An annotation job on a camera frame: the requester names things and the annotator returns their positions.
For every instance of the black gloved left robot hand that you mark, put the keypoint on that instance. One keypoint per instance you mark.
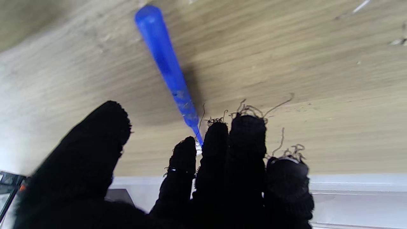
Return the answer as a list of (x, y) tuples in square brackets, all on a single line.
[(235, 178)]

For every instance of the blue toothbrush white bristles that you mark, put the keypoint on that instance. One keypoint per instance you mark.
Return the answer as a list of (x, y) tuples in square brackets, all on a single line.
[(165, 60)]

